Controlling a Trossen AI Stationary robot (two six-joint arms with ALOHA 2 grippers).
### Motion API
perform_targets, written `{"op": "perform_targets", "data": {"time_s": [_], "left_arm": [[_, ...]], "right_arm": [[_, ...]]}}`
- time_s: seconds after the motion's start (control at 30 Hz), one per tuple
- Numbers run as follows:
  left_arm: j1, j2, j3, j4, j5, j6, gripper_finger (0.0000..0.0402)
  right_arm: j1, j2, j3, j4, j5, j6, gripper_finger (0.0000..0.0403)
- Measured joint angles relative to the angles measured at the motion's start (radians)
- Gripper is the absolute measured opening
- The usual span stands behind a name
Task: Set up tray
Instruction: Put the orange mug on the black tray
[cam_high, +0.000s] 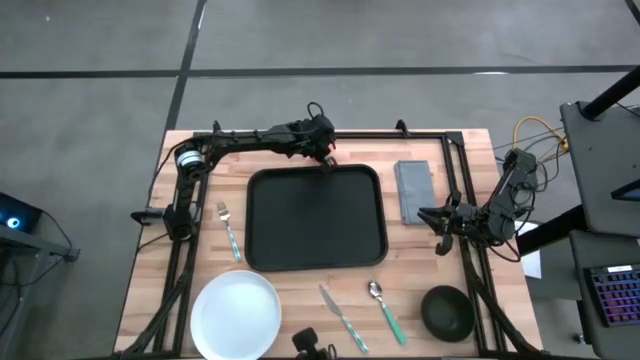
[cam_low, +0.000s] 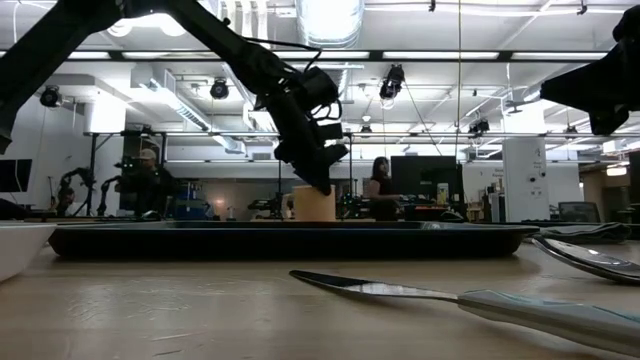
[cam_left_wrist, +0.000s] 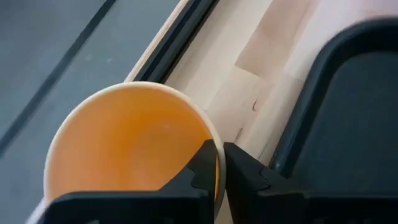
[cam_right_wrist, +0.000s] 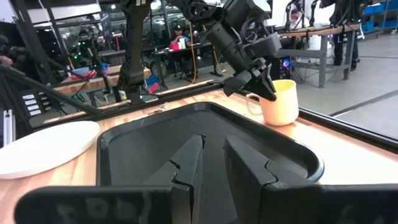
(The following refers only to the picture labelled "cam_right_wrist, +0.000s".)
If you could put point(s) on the white cup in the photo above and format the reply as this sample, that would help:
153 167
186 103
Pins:
182 43

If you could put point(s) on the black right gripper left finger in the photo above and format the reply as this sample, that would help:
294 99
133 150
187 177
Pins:
186 174

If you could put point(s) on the red box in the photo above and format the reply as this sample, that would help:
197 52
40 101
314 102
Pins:
174 46

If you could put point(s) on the black desk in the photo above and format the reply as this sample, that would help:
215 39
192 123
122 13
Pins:
186 51

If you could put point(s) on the person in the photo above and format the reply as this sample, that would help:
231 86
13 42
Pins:
179 35
340 31
297 20

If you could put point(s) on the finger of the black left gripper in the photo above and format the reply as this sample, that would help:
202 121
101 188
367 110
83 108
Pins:
267 87
253 88

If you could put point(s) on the black computer tower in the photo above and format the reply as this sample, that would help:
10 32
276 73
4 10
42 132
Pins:
281 67

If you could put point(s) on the white round plate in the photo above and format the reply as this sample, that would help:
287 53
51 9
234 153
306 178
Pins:
46 149

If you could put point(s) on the shelf with blue bins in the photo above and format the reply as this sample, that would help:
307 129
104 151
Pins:
379 15

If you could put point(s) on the orange mug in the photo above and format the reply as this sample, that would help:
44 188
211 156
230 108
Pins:
280 109

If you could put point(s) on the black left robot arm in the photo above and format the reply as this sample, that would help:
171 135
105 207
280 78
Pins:
136 46

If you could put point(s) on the wooden workbench with grey legs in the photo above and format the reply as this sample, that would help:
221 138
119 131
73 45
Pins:
323 46

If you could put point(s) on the black tripod leg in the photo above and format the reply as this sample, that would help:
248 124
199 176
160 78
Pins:
46 90

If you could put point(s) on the black plastic tray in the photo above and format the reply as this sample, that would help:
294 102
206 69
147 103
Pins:
149 149

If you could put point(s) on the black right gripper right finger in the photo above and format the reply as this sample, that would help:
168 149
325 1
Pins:
245 180

